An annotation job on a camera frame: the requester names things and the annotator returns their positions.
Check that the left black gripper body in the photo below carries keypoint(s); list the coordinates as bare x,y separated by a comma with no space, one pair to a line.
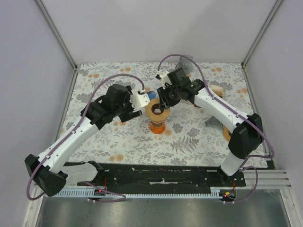
123,110

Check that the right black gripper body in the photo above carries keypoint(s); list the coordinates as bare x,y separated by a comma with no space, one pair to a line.
174,98

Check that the blue glass dripper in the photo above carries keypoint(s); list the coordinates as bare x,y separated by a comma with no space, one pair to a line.
152,95

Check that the wooden ring dripper stand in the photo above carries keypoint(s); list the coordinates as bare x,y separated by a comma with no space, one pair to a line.
154,113

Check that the orange coffee filter box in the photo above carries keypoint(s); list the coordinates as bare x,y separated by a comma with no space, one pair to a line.
216,91

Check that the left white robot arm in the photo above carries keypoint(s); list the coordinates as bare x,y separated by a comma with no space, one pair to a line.
49,170

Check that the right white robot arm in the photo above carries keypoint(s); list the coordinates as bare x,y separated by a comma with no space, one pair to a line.
245,129

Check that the grey glass dripper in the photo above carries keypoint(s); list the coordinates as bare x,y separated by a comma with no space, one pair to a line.
213,122

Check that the grey glass carafe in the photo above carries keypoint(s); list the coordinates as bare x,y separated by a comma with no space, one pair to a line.
185,63

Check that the orange glass carafe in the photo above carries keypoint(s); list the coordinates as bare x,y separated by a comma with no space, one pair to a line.
157,127

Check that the floral tablecloth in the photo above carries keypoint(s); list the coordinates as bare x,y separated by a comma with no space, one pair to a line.
186,140

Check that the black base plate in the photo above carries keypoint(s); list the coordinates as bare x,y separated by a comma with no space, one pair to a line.
152,178

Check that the white cable duct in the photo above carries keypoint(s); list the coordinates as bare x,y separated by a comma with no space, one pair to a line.
92,193

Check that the aluminium frame rail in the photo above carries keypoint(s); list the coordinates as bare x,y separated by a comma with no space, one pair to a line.
267,179

